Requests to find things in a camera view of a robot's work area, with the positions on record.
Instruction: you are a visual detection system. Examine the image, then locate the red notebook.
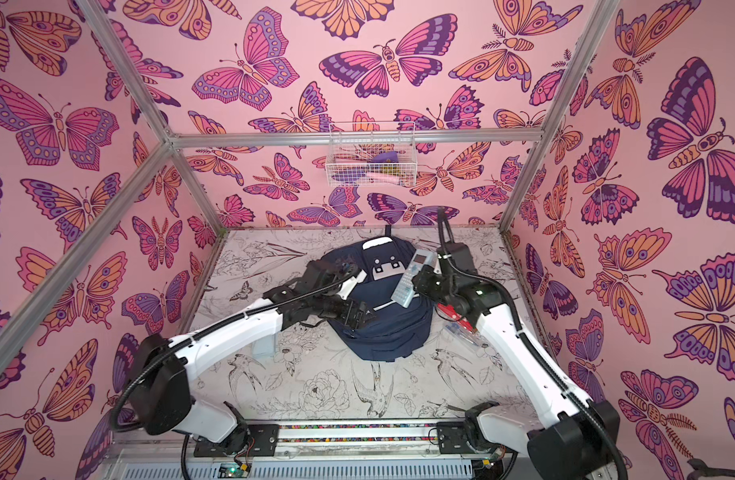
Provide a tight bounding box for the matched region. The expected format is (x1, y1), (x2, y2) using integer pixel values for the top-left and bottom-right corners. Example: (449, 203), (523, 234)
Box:
(435, 303), (475, 332)

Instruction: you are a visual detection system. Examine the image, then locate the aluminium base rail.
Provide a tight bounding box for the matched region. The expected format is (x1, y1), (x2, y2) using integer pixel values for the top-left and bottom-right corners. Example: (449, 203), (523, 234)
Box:
(99, 419), (539, 479)

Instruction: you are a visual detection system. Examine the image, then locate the white wire basket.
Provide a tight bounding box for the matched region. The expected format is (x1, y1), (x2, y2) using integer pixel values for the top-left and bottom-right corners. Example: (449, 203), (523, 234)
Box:
(323, 121), (419, 188)

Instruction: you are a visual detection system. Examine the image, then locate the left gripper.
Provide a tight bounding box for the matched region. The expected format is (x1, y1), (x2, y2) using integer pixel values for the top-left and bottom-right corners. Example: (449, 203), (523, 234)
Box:
(306, 291), (381, 331)

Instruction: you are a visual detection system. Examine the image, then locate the navy blue backpack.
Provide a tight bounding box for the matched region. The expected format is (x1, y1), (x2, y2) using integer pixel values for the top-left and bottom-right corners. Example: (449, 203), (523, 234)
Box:
(322, 236), (433, 362)

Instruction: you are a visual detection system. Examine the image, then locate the clear plastic pencil case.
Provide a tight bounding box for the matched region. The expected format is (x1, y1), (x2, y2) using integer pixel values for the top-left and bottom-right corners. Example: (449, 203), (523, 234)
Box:
(445, 323), (489, 350)

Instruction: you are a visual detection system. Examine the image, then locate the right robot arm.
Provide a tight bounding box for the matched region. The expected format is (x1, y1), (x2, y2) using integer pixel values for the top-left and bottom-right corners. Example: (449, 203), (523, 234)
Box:
(413, 208), (629, 479)

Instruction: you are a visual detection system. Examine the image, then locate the green circuit board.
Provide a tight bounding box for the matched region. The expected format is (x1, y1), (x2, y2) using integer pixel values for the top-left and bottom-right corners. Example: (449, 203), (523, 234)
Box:
(218, 463), (251, 479)

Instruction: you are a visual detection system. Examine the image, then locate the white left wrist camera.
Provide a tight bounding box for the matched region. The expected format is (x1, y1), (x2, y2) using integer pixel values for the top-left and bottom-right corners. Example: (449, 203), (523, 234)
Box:
(337, 271), (367, 299)

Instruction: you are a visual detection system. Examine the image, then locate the grey scientific calculator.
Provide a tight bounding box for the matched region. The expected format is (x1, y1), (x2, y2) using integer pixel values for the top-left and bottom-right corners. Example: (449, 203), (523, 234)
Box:
(391, 249), (437, 308)

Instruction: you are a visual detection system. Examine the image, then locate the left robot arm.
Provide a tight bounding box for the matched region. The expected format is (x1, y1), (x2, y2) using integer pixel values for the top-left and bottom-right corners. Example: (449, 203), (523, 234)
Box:
(109, 260), (375, 455)

